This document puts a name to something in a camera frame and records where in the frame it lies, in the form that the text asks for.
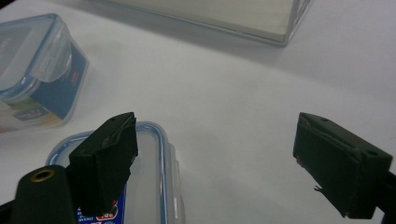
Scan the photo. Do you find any large clear plastic storage box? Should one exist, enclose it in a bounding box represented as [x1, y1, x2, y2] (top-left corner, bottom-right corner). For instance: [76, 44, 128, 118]
[90, 0, 314, 48]

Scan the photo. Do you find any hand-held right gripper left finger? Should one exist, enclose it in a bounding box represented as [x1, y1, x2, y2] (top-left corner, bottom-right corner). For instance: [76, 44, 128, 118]
[67, 111, 139, 217]

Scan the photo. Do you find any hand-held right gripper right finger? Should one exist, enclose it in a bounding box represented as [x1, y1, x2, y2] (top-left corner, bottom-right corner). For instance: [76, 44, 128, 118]
[292, 111, 394, 220]

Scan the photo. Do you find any clear food container blue lid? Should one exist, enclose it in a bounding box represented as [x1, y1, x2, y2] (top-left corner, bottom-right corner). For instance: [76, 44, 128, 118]
[45, 120, 186, 224]
[0, 12, 92, 133]

